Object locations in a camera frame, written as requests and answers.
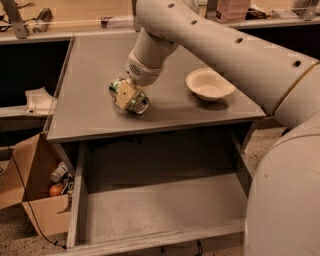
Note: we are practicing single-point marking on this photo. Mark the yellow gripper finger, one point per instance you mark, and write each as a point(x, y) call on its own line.
point(127, 90)

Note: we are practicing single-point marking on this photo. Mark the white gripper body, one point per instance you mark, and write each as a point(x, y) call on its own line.
point(142, 73)

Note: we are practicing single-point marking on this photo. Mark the green soda can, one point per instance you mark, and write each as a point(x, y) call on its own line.
point(138, 105)

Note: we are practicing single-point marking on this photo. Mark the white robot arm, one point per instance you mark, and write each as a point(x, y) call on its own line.
point(283, 210)

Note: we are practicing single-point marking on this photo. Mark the open grey wooden drawer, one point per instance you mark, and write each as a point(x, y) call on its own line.
point(133, 198)

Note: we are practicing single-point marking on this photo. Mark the white paper bowl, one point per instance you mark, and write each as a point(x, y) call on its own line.
point(208, 85)

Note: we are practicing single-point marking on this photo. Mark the pink storage box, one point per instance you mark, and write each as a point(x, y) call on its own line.
point(232, 10)

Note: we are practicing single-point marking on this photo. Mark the white plastic bottle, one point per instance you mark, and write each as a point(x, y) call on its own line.
point(59, 172)

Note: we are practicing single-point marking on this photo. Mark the orange fruit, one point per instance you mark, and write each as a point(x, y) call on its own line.
point(55, 190)

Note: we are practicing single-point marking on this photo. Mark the brown cardboard box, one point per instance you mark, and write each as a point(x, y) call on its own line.
point(26, 181)

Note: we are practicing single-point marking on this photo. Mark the white curved bracket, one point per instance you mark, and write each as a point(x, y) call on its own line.
point(39, 102)

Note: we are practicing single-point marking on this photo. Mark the grey metal post right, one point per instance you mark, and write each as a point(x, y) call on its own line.
point(211, 9)

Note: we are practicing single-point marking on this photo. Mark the grey metal post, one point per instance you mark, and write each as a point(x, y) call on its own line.
point(211, 9)
point(15, 19)

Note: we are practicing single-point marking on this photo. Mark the grey metal post left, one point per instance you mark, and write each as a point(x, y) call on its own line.
point(15, 19)

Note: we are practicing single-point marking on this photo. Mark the black drawer handle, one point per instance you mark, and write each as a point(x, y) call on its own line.
point(193, 248)

